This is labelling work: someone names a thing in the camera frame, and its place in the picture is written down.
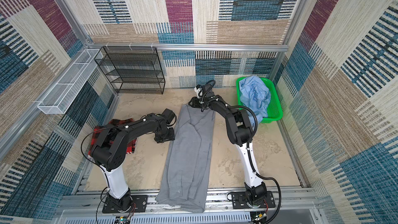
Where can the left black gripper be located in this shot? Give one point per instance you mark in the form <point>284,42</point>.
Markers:
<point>172,135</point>

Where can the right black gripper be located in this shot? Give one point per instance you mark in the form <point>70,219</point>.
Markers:
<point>195,103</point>

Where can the grey long sleeve shirt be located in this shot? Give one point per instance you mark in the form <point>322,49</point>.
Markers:
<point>186,174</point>

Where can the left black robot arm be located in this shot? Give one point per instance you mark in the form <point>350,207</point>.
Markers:
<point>111,143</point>

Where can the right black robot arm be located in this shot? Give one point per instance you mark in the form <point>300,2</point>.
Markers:
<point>240,133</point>

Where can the light blue shirt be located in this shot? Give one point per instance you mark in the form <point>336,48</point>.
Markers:
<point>255,95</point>

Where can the green plastic basket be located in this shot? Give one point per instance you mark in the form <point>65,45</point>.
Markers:
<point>274,109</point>

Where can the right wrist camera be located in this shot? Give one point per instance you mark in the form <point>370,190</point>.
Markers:
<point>200,90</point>

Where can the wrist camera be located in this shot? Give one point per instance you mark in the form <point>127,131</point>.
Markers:
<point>200,90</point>
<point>170,117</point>

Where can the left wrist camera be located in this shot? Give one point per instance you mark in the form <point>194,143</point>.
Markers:
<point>170,117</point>

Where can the black wire shelf rack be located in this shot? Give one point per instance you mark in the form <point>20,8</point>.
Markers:
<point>132,69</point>

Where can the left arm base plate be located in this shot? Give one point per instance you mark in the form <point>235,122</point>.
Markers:
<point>127,204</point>

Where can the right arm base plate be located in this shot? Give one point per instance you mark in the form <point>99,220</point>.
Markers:
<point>241,200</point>

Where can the white slotted cable duct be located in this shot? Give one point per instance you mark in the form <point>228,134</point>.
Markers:
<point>204,218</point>

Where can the white wire mesh basket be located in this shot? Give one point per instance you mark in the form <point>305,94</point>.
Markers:
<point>63,93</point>

